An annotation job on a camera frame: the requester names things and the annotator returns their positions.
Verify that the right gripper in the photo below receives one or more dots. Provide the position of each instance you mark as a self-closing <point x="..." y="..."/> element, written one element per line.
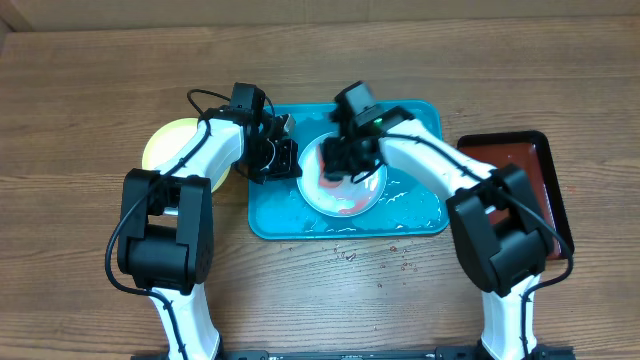
<point x="342" y="168"/>

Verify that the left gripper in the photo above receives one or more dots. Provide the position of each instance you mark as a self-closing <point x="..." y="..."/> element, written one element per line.
<point x="288" y="165"/>

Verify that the red black sponge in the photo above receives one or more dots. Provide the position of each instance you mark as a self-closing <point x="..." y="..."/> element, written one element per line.
<point x="323" y="181"/>

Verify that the light blue plate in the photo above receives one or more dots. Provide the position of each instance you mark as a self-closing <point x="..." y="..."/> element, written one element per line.
<point x="343" y="198"/>

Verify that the yellow-green plate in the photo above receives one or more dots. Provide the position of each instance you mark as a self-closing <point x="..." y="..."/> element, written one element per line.
<point x="174" y="140"/>

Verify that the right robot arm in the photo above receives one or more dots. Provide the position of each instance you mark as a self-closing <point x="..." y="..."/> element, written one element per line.
<point x="500" y="235"/>

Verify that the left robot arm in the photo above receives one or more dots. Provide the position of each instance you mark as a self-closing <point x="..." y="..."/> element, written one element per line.
<point x="164" y="239"/>

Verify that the teal plastic tray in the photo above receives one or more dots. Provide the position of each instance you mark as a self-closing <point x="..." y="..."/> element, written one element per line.
<point x="278" y="211"/>

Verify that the black red-lined tray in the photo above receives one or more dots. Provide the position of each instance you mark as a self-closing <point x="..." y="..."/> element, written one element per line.
<point x="531" y="152"/>

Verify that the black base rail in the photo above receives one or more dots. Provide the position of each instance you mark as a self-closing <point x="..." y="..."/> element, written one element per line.
<point x="476" y="352"/>

